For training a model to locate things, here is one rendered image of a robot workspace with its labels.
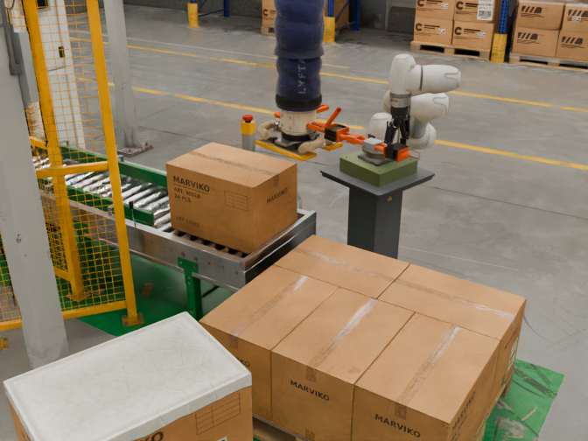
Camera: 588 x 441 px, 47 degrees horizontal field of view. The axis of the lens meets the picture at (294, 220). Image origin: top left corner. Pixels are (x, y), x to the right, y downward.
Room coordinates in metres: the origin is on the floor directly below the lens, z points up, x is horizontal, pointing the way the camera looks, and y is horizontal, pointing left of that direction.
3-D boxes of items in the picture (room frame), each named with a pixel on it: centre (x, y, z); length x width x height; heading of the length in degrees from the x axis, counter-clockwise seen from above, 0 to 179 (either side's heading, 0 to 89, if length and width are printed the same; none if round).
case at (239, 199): (3.43, 0.34, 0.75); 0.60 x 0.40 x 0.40; 57
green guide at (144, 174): (4.29, 1.21, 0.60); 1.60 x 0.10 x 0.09; 57
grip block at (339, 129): (3.01, -0.20, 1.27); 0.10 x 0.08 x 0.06; 135
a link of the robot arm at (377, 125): (3.78, -0.52, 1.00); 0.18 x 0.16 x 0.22; 84
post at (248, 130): (3.97, 0.28, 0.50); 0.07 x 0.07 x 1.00; 57
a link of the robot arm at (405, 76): (2.77, -0.46, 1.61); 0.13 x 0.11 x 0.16; 85
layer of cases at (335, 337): (2.62, -0.34, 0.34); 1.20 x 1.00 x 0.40; 57
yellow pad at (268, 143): (3.12, 0.04, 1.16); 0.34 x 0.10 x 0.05; 45
